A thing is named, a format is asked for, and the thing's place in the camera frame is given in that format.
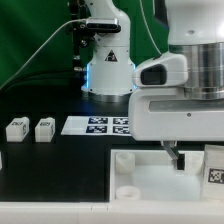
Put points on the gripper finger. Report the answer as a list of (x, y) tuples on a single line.
[(178, 159)]

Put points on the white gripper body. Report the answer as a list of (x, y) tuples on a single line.
[(164, 114)]

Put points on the white square tabletop part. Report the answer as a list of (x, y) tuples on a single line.
[(149, 175)]

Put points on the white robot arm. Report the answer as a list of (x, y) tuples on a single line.
[(196, 30)]

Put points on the white sheet with tags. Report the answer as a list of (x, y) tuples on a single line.
[(96, 126)]

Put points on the white block left edge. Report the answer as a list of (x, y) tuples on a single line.
[(0, 161)]

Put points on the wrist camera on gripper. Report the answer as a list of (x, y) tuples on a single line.
[(167, 70)]

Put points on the white front rail fixture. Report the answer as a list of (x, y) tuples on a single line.
[(135, 212)]

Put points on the black camera on stand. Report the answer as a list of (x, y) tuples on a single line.
[(83, 35)]

